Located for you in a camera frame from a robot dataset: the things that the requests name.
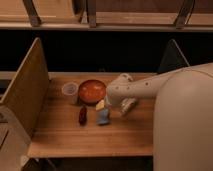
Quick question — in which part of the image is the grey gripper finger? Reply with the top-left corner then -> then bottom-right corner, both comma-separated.
121,98 -> 138,116

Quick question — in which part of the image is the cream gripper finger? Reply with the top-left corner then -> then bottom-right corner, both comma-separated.
95,99 -> 105,111

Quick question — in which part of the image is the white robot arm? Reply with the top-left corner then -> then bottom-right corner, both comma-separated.
104,62 -> 213,171

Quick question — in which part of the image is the orange bowl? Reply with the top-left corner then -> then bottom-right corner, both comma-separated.
78,80 -> 106,104

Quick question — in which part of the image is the clear plastic cup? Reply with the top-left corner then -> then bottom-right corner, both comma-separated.
61,82 -> 79,105

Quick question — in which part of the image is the right dark side panel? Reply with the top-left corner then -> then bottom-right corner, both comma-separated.
157,39 -> 190,74

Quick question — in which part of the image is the left wooden side panel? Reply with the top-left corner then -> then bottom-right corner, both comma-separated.
0,38 -> 49,144

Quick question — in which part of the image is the wooden shelf frame behind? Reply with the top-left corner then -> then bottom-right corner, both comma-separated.
0,0 -> 213,32

